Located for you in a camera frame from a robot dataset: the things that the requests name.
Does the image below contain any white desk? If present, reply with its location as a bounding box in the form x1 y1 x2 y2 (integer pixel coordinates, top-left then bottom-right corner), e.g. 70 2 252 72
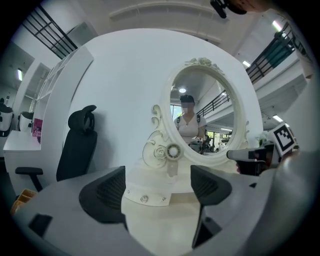
2 129 43 193

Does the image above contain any cream dressing table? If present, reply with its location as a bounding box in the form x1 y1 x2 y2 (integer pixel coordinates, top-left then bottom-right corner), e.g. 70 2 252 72
120 56 251 249

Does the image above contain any white and black machine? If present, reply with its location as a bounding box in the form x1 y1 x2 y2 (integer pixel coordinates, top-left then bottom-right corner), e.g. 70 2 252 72
17 111 35 132
0 97 14 138

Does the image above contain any black head-mounted camera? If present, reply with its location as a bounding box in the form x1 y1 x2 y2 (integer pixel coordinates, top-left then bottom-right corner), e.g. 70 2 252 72
209 0 235 20

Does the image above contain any white dressing table drawer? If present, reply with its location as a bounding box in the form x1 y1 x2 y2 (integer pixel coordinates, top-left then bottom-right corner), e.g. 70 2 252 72
121 184 173 208

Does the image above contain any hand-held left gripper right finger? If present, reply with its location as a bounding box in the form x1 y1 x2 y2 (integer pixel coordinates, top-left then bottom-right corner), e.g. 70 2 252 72
189 164 233 249

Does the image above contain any wooden box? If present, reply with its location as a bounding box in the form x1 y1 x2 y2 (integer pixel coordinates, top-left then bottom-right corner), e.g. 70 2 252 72
10 188 39 216

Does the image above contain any black office chair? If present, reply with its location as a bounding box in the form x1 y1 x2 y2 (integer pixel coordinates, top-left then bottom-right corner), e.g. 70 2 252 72
14 104 99 193

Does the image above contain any white flower bouquet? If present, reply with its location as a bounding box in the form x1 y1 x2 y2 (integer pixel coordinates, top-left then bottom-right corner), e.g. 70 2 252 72
254 130 275 148

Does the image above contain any small cream handheld fan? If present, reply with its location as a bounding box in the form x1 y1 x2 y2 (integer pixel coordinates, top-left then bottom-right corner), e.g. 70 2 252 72
165 143 185 178

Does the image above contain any black metal railing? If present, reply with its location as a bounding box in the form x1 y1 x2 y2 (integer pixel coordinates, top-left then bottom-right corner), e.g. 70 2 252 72
245 21 314 85
21 4 79 60

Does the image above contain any oval mirror with cream frame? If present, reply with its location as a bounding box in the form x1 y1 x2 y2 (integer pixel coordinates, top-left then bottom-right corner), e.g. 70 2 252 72
161 56 248 168

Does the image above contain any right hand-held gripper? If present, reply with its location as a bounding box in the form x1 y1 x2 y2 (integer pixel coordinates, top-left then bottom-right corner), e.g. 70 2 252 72
226 121 299 177

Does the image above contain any white shelf unit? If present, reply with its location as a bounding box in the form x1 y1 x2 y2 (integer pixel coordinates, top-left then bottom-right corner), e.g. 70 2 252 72
31 45 95 151

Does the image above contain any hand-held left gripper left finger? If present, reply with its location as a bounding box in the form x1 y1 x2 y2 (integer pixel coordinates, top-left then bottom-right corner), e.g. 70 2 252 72
78 165 129 231

